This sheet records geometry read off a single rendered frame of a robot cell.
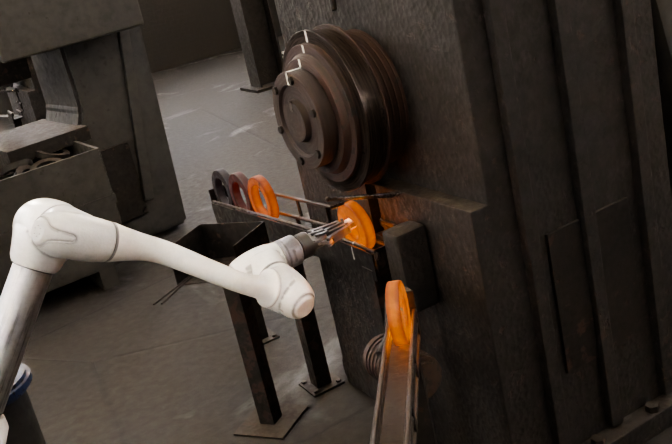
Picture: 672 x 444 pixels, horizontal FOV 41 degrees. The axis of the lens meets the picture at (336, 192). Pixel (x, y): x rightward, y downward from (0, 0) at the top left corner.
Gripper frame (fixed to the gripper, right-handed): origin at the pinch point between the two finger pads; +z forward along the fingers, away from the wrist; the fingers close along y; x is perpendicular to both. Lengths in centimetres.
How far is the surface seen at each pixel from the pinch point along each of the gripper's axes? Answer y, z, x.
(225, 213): -103, -4, -17
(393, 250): 24.9, -3.9, -2.0
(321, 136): 13.0, -9.8, 31.8
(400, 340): 54, -24, -10
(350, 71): 20, 0, 47
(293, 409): -47, -21, -76
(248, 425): -50, -37, -75
